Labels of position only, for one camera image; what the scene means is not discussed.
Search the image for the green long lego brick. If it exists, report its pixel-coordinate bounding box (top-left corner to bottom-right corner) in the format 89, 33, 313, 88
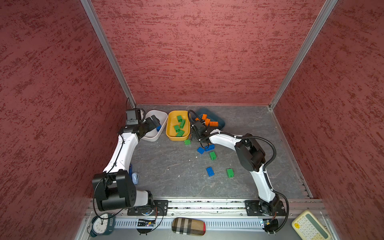
180, 119, 186, 129

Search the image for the white plastic container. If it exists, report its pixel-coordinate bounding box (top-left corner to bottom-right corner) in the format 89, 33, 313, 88
142, 110, 168, 142

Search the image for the teal plastic container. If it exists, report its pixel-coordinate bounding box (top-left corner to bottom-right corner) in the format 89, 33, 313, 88
196, 108, 226, 130

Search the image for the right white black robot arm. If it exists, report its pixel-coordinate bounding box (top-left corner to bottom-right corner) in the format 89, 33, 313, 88
188, 110, 281, 216

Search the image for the plaid fabric case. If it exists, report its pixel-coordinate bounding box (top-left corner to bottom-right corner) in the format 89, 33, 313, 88
171, 218, 207, 236

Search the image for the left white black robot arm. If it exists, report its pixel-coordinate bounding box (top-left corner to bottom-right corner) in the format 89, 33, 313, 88
92, 108, 161, 212

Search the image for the blue long lego brick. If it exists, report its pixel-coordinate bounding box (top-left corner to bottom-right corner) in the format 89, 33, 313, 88
205, 145, 215, 152

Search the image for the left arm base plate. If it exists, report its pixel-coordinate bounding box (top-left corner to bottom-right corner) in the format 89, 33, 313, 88
127, 200, 169, 217

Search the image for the teal analog clock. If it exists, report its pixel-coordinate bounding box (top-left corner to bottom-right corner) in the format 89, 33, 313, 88
88, 213, 116, 238

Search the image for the blue small lego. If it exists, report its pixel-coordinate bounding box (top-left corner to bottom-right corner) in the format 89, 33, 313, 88
197, 147, 205, 154

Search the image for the yellow plastic container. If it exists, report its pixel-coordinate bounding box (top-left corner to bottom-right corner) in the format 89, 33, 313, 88
166, 111, 191, 141

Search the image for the green lego plate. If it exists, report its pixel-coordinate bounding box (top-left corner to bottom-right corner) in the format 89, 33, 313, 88
176, 130, 185, 137

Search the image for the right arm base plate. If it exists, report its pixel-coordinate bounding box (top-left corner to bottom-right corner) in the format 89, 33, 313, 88
245, 200, 287, 217

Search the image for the yellow calculator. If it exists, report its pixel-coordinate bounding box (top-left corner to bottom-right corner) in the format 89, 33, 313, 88
292, 210, 332, 240

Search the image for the green small lego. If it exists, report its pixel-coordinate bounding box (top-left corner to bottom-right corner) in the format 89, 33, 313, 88
209, 152, 217, 161

